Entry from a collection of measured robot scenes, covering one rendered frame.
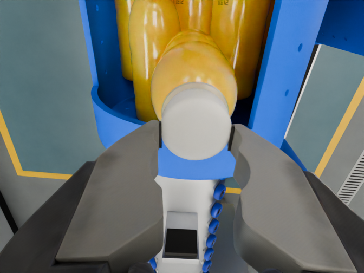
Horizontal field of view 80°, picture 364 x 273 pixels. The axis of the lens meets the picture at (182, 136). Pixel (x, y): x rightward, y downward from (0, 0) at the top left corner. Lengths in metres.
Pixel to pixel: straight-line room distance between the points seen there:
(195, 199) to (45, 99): 1.38
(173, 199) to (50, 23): 1.28
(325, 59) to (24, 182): 2.51
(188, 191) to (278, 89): 0.51
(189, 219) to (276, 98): 0.57
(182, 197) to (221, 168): 0.48
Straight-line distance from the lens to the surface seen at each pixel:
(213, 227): 0.74
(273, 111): 0.24
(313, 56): 1.46
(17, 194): 2.58
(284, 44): 0.22
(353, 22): 0.54
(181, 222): 0.73
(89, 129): 1.78
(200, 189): 0.68
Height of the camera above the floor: 1.41
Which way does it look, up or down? 59 degrees down
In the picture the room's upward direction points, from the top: 177 degrees counter-clockwise
